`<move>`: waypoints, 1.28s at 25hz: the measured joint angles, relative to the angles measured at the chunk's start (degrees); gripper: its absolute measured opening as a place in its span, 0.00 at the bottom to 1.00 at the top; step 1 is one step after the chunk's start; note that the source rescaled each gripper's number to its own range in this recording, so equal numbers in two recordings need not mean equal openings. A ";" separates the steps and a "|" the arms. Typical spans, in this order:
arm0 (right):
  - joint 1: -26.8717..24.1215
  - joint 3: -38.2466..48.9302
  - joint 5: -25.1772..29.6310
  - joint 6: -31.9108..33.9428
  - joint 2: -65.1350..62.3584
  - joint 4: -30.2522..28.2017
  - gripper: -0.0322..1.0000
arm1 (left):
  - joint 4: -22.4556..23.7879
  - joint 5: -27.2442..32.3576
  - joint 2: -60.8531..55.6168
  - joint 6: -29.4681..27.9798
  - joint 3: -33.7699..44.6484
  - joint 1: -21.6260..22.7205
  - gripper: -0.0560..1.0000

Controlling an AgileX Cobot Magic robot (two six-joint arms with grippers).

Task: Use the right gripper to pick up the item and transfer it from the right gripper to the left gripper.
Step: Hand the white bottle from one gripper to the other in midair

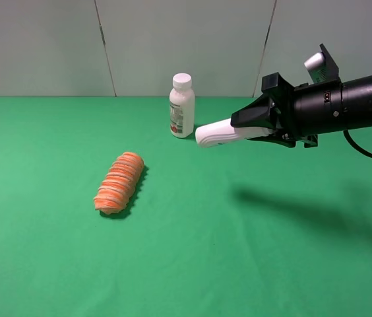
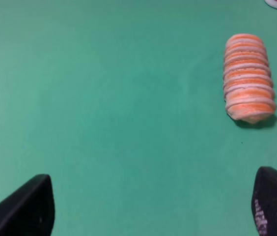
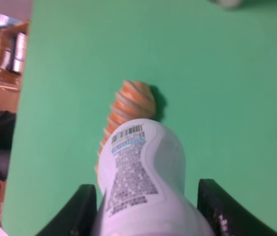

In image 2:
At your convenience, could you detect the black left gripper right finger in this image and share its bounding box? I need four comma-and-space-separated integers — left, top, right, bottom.
251, 167, 277, 236

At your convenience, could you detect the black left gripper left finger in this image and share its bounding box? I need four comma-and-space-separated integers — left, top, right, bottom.
0, 174, 55, 236

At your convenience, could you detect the orange white striped plush roll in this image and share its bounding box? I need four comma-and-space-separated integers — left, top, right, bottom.
222, 33, 277, 124

